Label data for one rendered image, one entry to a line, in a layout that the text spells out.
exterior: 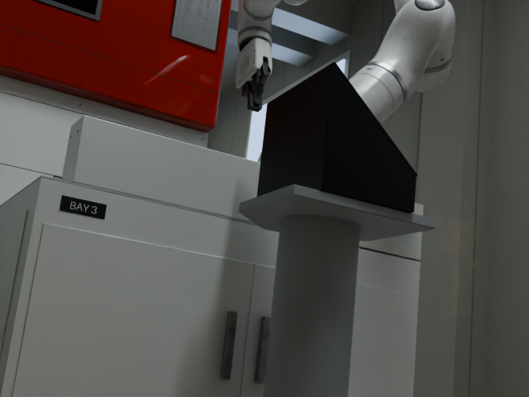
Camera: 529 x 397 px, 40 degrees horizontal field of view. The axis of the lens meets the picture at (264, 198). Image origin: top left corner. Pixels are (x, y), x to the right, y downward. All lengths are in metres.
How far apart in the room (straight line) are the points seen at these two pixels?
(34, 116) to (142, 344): 0.88
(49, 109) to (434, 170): 1.93
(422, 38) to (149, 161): 0.64
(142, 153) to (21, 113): 0.68
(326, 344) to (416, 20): 0.72
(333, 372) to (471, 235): 2.02
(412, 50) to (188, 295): 0.70
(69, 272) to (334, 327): 0.51
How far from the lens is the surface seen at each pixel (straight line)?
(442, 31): 1.64
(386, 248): 1.82
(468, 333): 3.25
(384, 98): 1.54
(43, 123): 2.14
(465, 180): 3.34
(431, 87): 1.74
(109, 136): 1.51
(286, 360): 1.36
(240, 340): 1.57
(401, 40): 1.63
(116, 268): 1.47
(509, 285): 3.26
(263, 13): 1.80
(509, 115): 3.48
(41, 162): 2.11
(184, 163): 1.56
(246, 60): 1.77
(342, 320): 1.38
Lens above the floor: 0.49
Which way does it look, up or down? 14 degrees up
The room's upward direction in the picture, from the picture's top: 6 degrees clockwise
